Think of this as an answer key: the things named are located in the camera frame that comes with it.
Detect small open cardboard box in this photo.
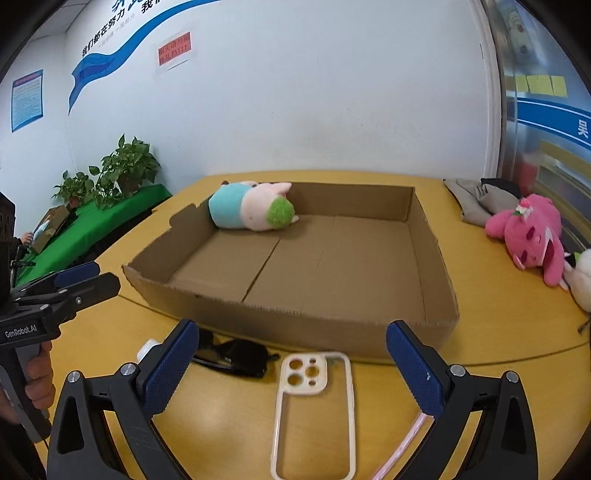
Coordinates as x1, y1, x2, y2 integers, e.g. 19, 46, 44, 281
30, 205, 70, 254

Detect blue framed wall poster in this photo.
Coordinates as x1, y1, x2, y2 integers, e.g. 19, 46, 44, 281
10, 69, 44, 134

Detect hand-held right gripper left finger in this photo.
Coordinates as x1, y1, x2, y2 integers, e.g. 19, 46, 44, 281
47, 318, 200, 480

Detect white plush toy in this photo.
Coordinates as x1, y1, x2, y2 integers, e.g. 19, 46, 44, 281
561, 249, 591, 315

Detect brown cardboard box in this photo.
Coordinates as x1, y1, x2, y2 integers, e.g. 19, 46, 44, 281
121, 181, 461, 363

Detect black sunglasses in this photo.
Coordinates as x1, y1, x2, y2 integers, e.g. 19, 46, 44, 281
191, 329, 280, 379

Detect white earbuds case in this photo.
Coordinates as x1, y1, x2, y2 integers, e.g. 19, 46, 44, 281
137, 339, 162, 363

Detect glass door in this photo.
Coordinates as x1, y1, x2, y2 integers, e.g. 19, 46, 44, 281
480, 0, 591, 259

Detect person's left hand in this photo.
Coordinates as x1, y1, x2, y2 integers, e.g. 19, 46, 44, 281
24, 346, 56, 411

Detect white clear phone case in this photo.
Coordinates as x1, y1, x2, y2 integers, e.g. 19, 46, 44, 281
270, 352, 356, 480

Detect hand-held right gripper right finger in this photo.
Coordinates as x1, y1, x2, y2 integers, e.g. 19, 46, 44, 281
386, 320, 539, 480

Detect small potted green plant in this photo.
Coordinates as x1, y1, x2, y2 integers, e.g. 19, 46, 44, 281
52, 171, 95, 208

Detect pink bear plush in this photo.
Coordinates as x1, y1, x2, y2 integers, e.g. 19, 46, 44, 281
485, 194, 566, 288

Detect blue ribbon wall decal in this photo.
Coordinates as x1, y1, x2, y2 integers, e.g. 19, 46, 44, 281
68, 0, 222, 116

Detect blue pink pig plush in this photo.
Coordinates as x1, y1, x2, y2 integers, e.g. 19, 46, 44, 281
208, 181, 301, 232

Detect pink translucent pen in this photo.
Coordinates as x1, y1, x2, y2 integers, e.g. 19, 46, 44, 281
372, 413, 437, 480

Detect grey folded clothing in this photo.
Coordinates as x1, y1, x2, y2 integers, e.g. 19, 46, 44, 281
444, 178, 522, 227

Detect red wall notice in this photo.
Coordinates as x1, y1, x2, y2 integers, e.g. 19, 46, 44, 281
157, 32, 192, 70

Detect blue door band sticker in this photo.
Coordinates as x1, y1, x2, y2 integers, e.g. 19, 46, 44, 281
516, 97, 591, 151

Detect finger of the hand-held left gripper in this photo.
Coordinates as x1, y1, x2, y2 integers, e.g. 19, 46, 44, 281
8, 261, 101, 302
45, 272, 122, 330

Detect large potted green plant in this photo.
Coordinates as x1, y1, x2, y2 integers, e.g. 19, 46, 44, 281
90, 134, 161, 210

